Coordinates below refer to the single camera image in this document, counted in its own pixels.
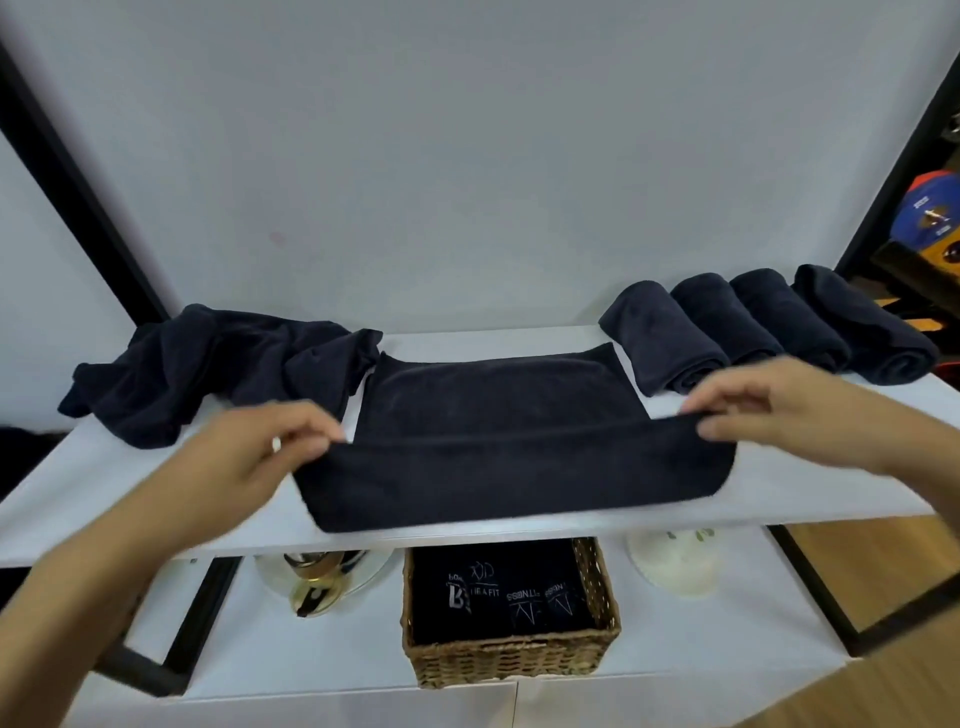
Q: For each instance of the person's left hand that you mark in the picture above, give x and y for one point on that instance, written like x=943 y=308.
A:
x=225 y=472

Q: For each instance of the person's right hand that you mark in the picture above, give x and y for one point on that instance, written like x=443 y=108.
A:
x=810 y=420

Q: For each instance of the dark navy printed towel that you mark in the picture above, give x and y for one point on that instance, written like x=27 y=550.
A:
x=870 y=330
x=510 y=480
x=652 y=337
x=795 y=319

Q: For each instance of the heap of dark navy towels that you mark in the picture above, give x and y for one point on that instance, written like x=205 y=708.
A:
x=210 y=360

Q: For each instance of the plain dark navy towel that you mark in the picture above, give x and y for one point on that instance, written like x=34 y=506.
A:
x=720 y=315

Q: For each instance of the woven wicker basket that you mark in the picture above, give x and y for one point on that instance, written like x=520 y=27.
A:
x=510 y=660

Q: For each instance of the person's left forearm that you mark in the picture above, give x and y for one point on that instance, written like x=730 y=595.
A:
x=67 y=600

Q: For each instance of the gold black object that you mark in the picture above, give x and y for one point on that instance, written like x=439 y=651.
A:
x=322 y=581

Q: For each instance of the black metal shelf leg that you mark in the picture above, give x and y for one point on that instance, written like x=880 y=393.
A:
x=202 y=622
x=810 y=589

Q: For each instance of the black weight rack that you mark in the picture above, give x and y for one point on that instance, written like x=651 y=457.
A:
x=907 y=277

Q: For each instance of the black metal bar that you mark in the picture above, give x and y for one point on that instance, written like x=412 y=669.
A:
x=907 y=615

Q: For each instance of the red weight plate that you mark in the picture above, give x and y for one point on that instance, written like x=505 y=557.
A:
x=934 y=178

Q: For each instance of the chrome barbell sleeve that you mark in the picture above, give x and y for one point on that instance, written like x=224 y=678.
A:
x=954 y=126

